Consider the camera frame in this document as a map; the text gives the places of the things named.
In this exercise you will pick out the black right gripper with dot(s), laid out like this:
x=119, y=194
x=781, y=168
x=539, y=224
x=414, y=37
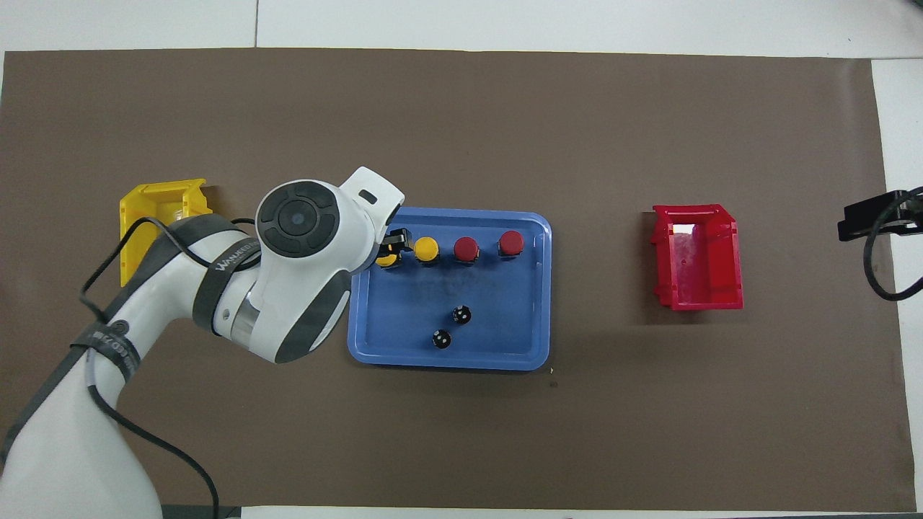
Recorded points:
x=910, y=213

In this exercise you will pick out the yellow push button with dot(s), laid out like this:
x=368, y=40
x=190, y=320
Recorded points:
x=426, y=249
x=388, y=260

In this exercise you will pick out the red push button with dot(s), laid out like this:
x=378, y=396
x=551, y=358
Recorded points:
x=466, y=249
x=511, y=244

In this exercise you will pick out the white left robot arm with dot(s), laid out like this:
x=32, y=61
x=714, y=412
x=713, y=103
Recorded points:
x=72, y=447

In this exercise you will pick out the blue plastic tray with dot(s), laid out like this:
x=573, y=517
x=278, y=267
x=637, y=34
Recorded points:
x=497, y=303

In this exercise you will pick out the black cylindrical capacitor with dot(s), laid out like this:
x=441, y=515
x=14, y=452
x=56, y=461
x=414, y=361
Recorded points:
x=442, y=339
x=462, y=314

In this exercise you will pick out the brown paper mat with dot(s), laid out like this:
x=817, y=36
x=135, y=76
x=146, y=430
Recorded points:
x=461, y=108

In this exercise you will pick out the red plastic bin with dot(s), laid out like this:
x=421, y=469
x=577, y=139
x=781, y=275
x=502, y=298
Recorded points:
x=696, y=267

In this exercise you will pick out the yellow plastic bin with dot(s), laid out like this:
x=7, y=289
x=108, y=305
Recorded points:
x=137, y=205

